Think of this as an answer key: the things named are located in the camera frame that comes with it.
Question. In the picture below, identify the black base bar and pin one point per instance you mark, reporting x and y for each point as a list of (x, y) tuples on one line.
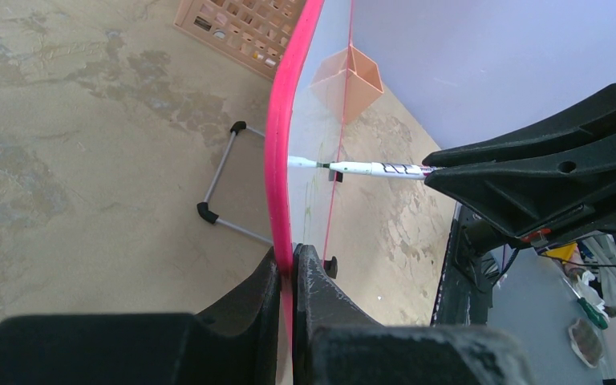
[(464, 293)]

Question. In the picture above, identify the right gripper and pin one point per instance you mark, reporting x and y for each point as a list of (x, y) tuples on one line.
[(595, 234)]

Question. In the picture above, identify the orange file organizer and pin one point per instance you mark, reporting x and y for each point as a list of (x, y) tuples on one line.
[(253, 33)]

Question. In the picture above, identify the wire whiteboard stand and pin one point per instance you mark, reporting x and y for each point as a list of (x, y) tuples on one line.
[(218, 201)]

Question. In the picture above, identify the pink framed whiteboard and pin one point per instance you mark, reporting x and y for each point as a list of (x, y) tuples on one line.
[(305, 119)]

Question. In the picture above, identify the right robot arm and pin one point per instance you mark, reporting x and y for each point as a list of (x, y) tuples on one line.
[(541, 186)]

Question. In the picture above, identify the clutter outside the cell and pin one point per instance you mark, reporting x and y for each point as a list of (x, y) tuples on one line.
[(590, 266)]

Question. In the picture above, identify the green capped white marker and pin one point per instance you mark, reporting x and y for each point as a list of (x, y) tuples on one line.
[(378, 169)]

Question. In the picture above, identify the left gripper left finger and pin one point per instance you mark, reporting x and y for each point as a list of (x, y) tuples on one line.
[(233, 341)]

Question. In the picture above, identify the green handled screwdriver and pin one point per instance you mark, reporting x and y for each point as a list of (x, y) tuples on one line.
[(591, 311)]

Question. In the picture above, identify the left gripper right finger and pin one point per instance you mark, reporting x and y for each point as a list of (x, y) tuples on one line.
[(336, 342)]

